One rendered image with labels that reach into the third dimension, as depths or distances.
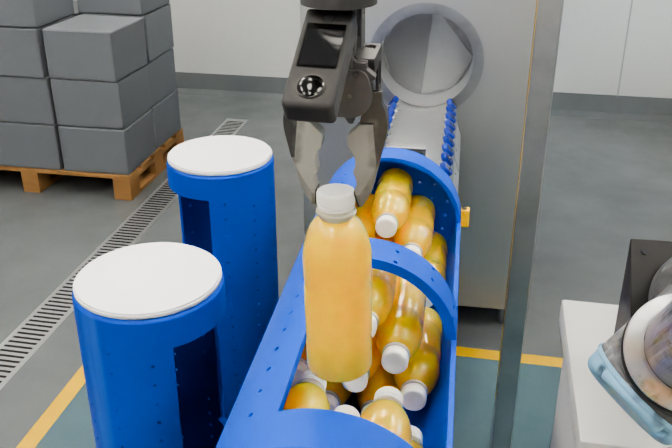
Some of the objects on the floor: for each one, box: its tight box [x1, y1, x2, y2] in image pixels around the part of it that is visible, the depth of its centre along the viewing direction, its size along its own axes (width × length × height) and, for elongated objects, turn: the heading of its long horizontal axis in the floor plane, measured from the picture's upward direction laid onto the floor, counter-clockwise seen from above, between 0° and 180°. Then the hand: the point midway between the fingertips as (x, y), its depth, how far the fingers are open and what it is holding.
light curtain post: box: [490, 0, 570, 448], centre depth 218 cm, size 6×6×170 cm
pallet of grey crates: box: [0, 0, 184, 201], centre depth 451 cm, size 120×80×119 cm
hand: (336, 195), depth 78 cm, fingers closed on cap, 4 cm apart
